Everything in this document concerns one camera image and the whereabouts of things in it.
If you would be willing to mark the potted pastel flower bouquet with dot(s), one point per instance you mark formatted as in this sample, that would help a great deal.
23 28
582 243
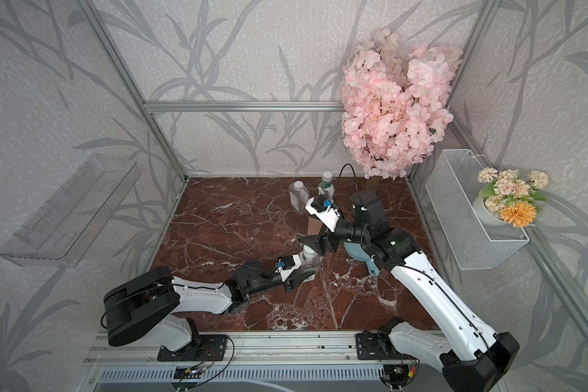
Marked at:
507 199

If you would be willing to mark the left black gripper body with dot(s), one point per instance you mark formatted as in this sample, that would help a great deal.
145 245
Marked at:
268 278

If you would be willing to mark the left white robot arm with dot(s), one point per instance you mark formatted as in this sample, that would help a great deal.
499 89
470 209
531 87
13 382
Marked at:
145 308

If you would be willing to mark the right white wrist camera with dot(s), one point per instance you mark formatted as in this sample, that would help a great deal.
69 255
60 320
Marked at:
325 210

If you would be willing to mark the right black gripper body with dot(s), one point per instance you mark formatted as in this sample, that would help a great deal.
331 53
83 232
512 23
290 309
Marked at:
347 231

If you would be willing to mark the right base wiring bundle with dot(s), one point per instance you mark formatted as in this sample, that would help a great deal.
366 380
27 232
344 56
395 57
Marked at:
396 375

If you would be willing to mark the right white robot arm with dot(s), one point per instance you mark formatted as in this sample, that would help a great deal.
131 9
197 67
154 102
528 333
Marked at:
469 353

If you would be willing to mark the clear acrylic wall shelf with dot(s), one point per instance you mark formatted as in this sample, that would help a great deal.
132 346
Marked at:
59 234

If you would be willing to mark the pink artificial blossom tree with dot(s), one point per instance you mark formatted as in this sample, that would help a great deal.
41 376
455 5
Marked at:
395 103

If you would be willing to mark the white wire mesh basket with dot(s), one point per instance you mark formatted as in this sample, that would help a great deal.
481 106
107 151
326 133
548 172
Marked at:
477 239

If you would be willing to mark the square clear plastic bottle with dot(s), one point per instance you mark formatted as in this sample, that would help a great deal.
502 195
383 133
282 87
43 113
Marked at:
299 198

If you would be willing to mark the blue dustpan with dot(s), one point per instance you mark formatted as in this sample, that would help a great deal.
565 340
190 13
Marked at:
357 253

